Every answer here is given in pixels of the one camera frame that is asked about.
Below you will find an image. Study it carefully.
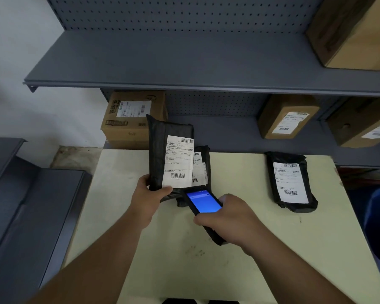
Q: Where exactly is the person's left hand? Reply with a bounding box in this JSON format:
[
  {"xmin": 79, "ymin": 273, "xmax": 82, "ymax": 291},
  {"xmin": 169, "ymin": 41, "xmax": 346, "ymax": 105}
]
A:
[{"xmin": 129, "ymin": 174, "xmax": 173, "ymax": 231}]

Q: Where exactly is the person's right hand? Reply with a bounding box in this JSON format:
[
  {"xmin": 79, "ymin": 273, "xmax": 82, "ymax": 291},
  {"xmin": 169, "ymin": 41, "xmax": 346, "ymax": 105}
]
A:
[{"xmin": 193, "ymin": 194, "xmax": 266, "ymax": 256}]

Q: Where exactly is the black handheld scanner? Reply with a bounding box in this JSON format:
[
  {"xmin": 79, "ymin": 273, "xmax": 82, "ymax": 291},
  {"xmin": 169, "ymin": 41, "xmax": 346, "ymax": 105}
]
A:
[{"xmin": 183, "ymin": 185, "xmax": 227, "ymax": 246}]

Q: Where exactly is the black parcel bag with label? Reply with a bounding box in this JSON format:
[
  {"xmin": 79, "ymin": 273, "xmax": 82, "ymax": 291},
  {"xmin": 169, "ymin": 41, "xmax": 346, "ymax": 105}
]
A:
[
  {"xmin": 265, "ymin": 151, "xmax": 318, "ymax": 214},
  {"xmin": 146, "ymin": 114, "xmax": 195, "ymax": 203},
  {"xmin": 176, "ymin": 145, "xmax": 211, "ymax": 208}
]

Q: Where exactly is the person's left forearm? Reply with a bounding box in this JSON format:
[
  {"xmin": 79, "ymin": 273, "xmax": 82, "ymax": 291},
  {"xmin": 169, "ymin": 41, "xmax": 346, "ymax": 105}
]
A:
[{"xmin": 25, "ymin": 208, "xmax": 146, "ymax": 304}]

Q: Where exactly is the person's right forearm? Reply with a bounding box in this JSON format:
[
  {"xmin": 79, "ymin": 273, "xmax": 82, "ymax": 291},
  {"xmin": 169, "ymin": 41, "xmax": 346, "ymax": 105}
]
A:
[{"xmin": 239, "ymin": 230, "xmax": 357, "ymax": 304}]

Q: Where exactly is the cream table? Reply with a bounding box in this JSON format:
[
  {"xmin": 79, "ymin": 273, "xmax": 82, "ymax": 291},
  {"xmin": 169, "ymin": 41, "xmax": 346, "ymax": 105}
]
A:
[{"xmin": 62, "ymin": 149, "xmax": 380, "ymax": 304}]

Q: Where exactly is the large cardboard box with label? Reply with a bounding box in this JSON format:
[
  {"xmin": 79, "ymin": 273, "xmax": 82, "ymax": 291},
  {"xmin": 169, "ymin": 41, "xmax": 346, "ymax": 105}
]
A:
[{"xmin": 101, "ymin": 90, "xmax": 168, "ymax": 150}]

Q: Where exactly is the small cardboard box with label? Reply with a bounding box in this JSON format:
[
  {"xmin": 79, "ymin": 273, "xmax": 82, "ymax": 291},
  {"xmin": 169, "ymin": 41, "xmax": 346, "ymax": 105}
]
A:
[{"xmin": 257, "ymin": 94, "xmax": 320, "ymax": 140}]

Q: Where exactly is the grey metal shelf unit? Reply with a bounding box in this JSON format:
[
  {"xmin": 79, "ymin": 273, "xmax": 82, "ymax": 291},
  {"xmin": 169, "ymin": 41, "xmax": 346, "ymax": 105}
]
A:
[
  {"xmin": 23, "ymin": 0, "xmax": 380, "ymax": 168},
  {"xmin": 0, "ymin": 137, "xmax": 92, "ymax": 304}
]

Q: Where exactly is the cardboard box with white label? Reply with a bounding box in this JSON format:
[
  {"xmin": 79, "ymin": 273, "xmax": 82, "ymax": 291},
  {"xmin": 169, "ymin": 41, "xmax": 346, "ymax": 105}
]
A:
[{"xmin": 327, "ymin": 97, "xmax": 380, "ymax": 148}]

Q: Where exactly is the cardboard box with red label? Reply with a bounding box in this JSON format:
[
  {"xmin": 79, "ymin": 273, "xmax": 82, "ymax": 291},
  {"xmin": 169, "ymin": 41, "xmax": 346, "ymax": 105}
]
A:
[{"xmin": 306, "ymin": 0, "xmax": 380, "ymax": 72}]

